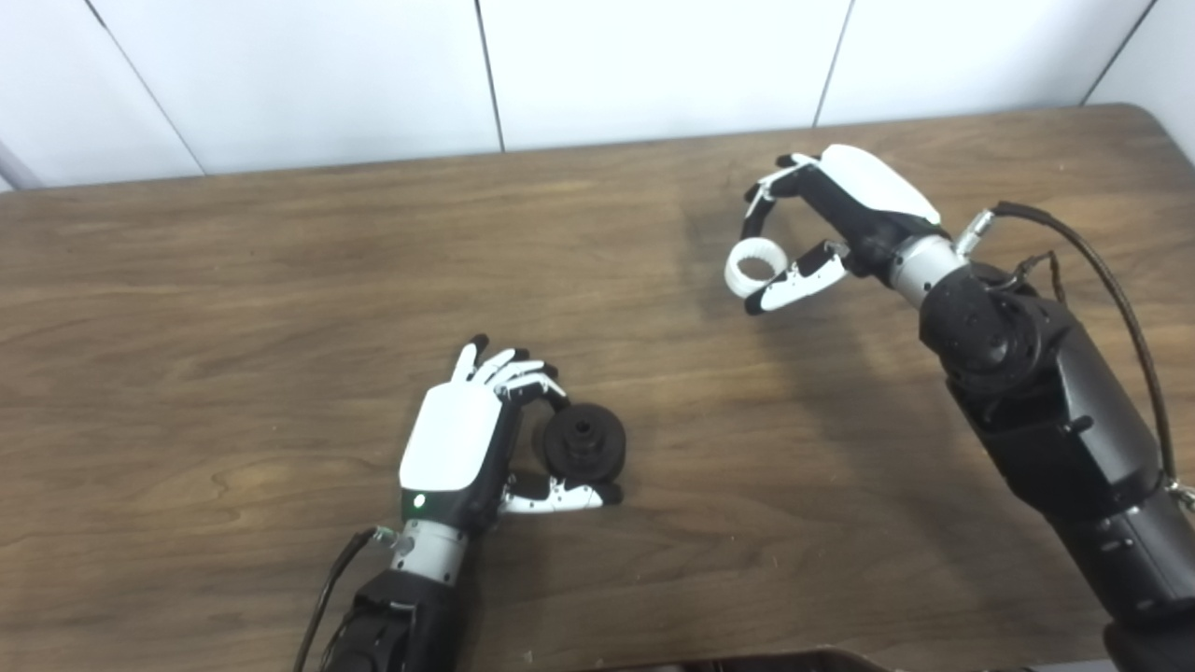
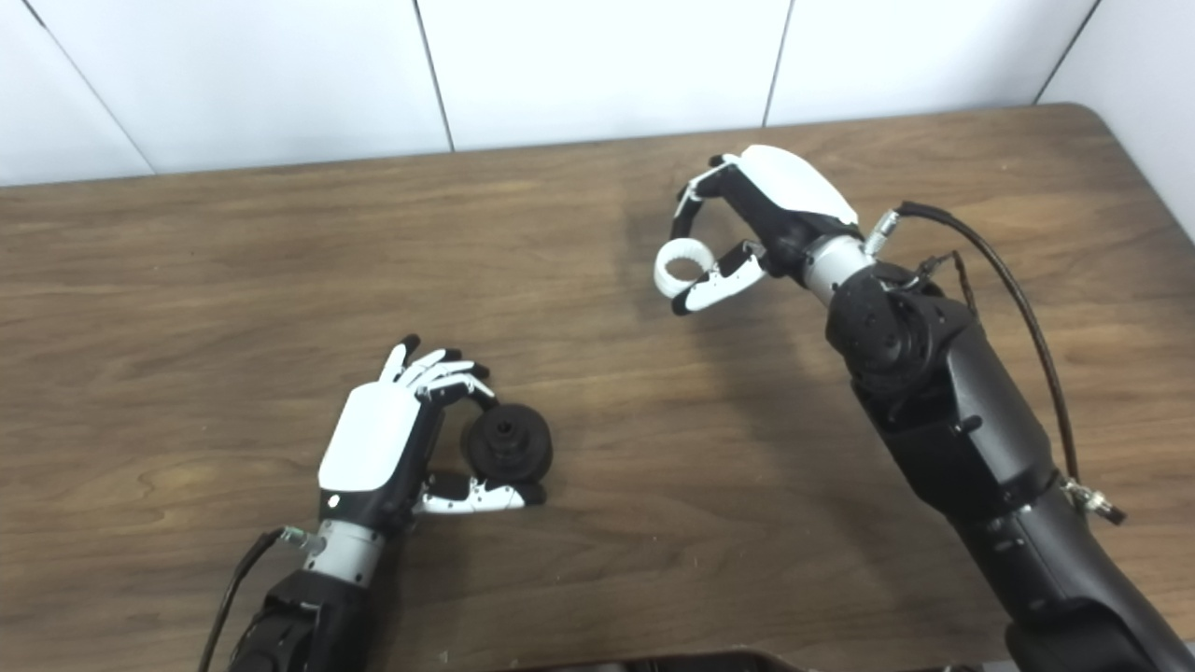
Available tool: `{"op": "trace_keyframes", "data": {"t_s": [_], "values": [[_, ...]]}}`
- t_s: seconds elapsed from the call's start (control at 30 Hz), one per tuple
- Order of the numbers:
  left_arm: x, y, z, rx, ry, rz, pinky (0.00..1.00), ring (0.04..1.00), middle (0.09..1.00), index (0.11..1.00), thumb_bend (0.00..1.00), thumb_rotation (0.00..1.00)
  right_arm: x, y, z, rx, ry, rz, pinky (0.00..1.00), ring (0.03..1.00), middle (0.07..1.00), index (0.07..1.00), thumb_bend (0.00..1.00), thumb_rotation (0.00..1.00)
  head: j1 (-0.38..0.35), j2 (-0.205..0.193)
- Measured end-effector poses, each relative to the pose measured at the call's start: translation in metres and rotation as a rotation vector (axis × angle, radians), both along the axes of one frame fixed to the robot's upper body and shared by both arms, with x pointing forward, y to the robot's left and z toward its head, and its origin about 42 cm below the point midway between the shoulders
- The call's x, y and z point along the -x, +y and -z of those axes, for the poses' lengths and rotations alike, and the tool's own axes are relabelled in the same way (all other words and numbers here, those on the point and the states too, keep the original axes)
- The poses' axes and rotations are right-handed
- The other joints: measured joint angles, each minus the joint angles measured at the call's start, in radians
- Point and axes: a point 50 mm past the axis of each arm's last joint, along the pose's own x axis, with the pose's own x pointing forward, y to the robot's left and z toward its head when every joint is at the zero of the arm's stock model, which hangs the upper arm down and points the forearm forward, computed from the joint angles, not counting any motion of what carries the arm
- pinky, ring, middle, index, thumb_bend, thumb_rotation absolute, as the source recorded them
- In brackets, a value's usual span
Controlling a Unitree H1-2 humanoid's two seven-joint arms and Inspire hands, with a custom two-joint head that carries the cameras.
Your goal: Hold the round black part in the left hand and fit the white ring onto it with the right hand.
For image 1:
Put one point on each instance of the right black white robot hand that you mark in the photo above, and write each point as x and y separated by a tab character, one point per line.
878	187

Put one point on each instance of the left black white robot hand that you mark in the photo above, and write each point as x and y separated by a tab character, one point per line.
453	439

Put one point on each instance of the round black plastic part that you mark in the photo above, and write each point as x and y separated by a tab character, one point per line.
583	443

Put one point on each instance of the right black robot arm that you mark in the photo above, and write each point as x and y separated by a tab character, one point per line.
1055	401

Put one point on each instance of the dark robot torso edge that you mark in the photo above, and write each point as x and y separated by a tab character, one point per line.
747	664

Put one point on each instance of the grey wall corner strip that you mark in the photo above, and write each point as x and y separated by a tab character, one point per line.
14	168

